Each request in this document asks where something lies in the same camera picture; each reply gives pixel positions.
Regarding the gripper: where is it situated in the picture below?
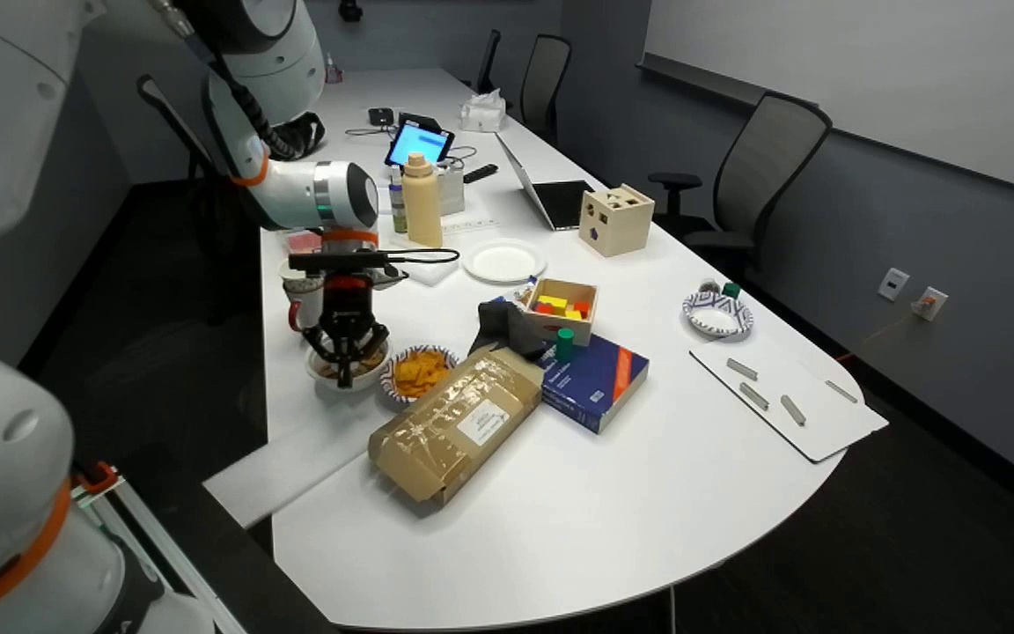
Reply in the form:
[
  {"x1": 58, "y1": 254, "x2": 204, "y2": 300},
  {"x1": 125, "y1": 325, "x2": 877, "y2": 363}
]
[{"x1": 302, "y1": 274, "x2": 392, "y2": 389}]

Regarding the white bowl with snacks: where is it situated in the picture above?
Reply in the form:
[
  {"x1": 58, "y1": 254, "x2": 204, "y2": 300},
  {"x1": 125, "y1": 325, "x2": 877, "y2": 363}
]
[{"x1": 305, "y1": 338, "x2": 392, "y2": 394}]

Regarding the patterned paper bowl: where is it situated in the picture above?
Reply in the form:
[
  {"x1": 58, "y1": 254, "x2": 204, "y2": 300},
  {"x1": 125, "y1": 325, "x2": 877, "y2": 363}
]
[{"x1": 681, "y1": 290, "x2": 755, "y2": 342}]

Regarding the heap of orange chips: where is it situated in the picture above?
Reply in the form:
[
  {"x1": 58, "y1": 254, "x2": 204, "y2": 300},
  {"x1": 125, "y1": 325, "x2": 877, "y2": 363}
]
[{"x1": 393, "y1": 350, "x2": 452, "y2": 399}]

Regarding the white napkin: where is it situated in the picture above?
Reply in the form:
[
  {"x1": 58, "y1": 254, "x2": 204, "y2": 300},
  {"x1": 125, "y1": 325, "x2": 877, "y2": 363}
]
[{"x1": 392, "y1": 254, "x2": 460, "y2": 288}]

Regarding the brown paper package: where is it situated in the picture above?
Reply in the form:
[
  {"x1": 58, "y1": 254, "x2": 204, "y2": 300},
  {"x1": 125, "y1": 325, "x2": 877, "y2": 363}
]
[{"x1": 367, "y1": 344, "x2": 547, "y2": 508}]

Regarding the small green bottle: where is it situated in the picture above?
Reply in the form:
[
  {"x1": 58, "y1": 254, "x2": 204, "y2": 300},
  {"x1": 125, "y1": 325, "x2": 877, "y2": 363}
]
[{"x1": 387, "y1": 166, "x2": 409, "y2": 235}]

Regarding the tan squeeze bottle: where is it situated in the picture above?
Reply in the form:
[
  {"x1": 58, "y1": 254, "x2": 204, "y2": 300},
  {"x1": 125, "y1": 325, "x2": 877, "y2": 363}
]
[{"x1": 400, "y1": 151, "x2": 445, "y2": 250}]

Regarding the black cloth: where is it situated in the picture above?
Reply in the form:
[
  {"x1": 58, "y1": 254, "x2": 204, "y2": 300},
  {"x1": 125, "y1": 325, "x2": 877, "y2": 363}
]
[{"x1": 469, "y1": 299, "x2": 553, "y2": 361}]

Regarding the white plate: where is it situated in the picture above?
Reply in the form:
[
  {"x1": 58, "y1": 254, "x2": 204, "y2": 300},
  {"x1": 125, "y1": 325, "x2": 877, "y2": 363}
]
[{"x1": 460, "y1": 237, "x2": 549, "y2": 285}]

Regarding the clear plastic container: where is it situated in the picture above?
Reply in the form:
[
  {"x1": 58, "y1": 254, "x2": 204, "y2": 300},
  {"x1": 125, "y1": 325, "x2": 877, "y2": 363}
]
[{"x1": 437, "y1": 158, "x2": 467, "y2": 217}]

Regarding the tablet on stand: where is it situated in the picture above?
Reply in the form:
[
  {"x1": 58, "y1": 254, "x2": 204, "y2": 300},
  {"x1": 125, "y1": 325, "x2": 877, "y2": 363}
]
[{"x1": 383, "y1": 112, "x2": 457, "y2": 169}]

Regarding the heap of coloured blocks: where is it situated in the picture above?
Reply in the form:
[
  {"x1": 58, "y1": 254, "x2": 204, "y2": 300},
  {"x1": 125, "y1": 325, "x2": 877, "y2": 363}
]
[{"x1": 533, "y1": 294, "x2": 592, "y2": 321}]

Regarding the wooden tray box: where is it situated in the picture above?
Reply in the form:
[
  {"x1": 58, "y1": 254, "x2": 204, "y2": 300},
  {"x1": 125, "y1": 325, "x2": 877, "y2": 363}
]
[{"x1": 524, "y1": 276, "x2": 601, "y2": 347}]

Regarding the blue book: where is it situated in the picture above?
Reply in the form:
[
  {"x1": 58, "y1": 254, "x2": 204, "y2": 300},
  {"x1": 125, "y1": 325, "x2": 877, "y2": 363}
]
[{"x1": 538, "y1": 332, "x2": 651, "y2": 435}]

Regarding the laptop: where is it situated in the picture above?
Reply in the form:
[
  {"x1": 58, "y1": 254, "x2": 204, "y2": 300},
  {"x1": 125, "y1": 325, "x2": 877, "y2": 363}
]
[{"x1": 494, "y1": 131, "x2": 597, "y2": 232}]

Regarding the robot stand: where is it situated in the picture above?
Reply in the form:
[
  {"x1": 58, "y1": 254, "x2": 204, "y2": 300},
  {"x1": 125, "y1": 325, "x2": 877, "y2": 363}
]
[{"x1": 70, "y1": 461, "x2": 342, "y2": 634}]

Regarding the tissue box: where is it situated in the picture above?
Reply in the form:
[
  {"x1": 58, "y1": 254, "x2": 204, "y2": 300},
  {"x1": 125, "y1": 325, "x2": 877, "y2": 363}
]
[{"x1": 459, "y1": 87, "x2": 509, "y2": 134}]

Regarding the office chair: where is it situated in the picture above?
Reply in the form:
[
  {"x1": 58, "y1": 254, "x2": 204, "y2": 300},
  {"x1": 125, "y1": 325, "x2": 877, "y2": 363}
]
[
  {"x1": 519, "y1": 33, "x2": 574, "y2": 144},
  {"x1": 647, "y1": 90, "x2": 834, "y2": 276},
  {"x1": 470, "y1": 28, "x2": 503, "y2": 94},
  {"x1": 136, "y1": 74, "x2": 239, "y2": 265}
]

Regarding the wooden shape sorter cube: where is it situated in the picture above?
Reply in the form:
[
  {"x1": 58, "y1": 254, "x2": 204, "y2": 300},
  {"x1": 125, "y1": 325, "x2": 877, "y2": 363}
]
[{"x1": 577, "y1": 182, "x2": 657, "y2": 259}]

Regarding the white board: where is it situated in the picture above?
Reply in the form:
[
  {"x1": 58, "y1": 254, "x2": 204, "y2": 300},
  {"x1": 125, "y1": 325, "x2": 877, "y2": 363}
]
[{"x1": 688, "y1": 338, "x2": 890, "y2": 464}]

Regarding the whiteboard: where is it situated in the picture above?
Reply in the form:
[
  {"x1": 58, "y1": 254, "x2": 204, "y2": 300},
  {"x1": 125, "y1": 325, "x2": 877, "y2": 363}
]
[{"x1": 636, "y1": 0, "x2": 1014, "y2": 204}]

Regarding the white mug with red handle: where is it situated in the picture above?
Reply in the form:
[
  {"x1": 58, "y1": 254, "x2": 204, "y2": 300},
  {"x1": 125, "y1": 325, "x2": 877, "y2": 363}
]
[{"x1": 280, "y1": 259, "x2": 326, "y2": 335}]

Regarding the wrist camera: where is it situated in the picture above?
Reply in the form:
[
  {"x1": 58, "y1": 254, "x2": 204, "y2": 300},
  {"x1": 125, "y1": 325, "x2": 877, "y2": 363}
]
[{"x1": 288, "y1": 250, "x2": 390, "y2": 273}]

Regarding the orange cable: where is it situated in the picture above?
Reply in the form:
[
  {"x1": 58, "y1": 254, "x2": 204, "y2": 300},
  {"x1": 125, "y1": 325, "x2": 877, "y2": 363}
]
[{"x1": 835, "y1": 315, "x2": 918, "y2": 365}]

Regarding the wall socket with orange plug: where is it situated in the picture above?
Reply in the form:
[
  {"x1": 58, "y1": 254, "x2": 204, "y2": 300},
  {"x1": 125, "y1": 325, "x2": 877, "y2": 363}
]
[{"x1": 910, "y1": 285, "x2": 951, "y2": 323}]

